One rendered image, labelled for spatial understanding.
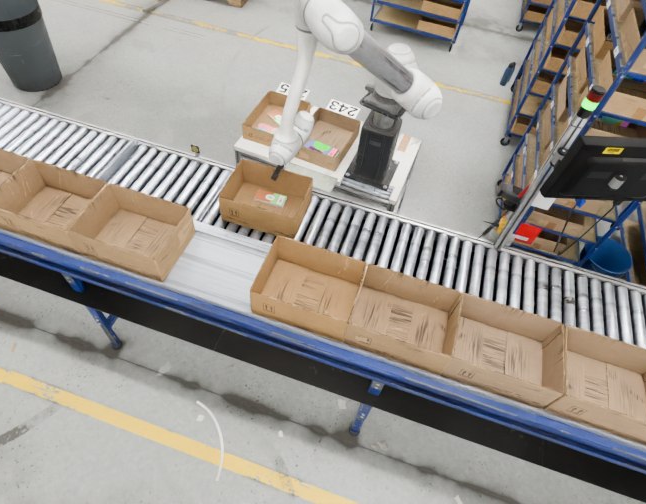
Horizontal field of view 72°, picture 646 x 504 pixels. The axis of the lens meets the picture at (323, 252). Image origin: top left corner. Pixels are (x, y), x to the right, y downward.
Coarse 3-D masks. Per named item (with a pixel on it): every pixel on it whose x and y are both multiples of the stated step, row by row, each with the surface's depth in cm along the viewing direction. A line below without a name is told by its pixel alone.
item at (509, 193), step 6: (498, 186) 211; (504, 186) 208; (510, 186) 208; (516, 186) 208; (498, 192) 208; (504, 192) 206; (510, 192) 206; (516, 192) 206; (504, 198) 209; (510, 198) 207; (516, 198) 206; (504, 204) 213; (510, 204) 212
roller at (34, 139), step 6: (54, 120) 261; (48, 126) 257; (54, 126) 260; (36, 132) 253; (42, 132) 254; (48, 132) 257; (30, 138) 250; (36, 138) 251; (24, 144) 247; (30, 144) 248; (18, 150) 244; (24, 150) 245
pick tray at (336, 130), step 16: (320, 112) 274; (320, 128) 274; (336, 128) 275; (352, 128) 273; (304, 144) 264; (336, 144) 266; (352, 144) 268; (304, 160) 256; (320, 160) 251; (336, 160) 247
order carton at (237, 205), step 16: (240, 160) 228; (240, 176) 234; (256, 176) 236; (288, 176) 229; (304, 176) 225; (224, 192) 219; (240, 192) 237; (256, 192) 238; (272, 192) 239; (288, 192) 238; (304, 192) 234; (224, 208) 218; (240, 208) 214; (256, 208) 210; (272, 208) 232; (288, 208) 233; (304, 208) 223; (240, 224) 224; (256, 224) 220; (272, 224) 216; (288, 224) 212
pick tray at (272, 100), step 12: (264, 96) 274; (276, 96) 280; (264, 108) 280; (276, 108) 282; (300, 108) 280; (252, 120) 268; (264, 120) 274; (252, 132) 258; (264, 132) 254; (264, 144) 261
